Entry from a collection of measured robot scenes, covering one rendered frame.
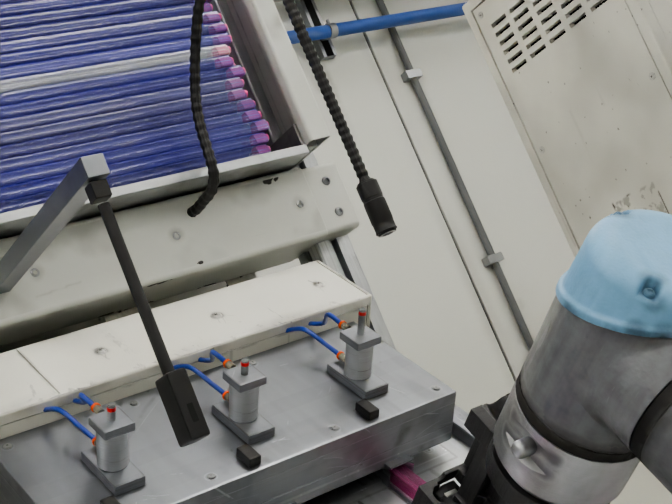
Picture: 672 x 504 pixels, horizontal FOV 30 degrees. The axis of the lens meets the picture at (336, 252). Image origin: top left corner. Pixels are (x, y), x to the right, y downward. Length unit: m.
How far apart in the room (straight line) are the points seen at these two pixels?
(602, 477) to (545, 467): 0.03
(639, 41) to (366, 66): 1.52
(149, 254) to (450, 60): 2.44
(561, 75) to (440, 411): 1.02
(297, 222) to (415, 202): 2.03
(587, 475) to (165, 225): 0.55
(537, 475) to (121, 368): 0.43
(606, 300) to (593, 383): 0.04
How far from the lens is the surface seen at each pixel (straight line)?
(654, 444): 0.59
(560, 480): 0.65
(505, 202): 3.35
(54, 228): 0.89
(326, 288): 1.11
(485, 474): 0.71
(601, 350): 0.59
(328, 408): 0.98
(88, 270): 1.05
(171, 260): 1.08
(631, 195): 1.90
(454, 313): 3.12
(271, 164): 1.13
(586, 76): 1.92
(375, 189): 0.98
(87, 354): 1.01
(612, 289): 0.58
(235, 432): 0.95
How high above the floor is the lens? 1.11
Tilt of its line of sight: 9 degrees up
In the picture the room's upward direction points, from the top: 23 degrees counter-clockwise
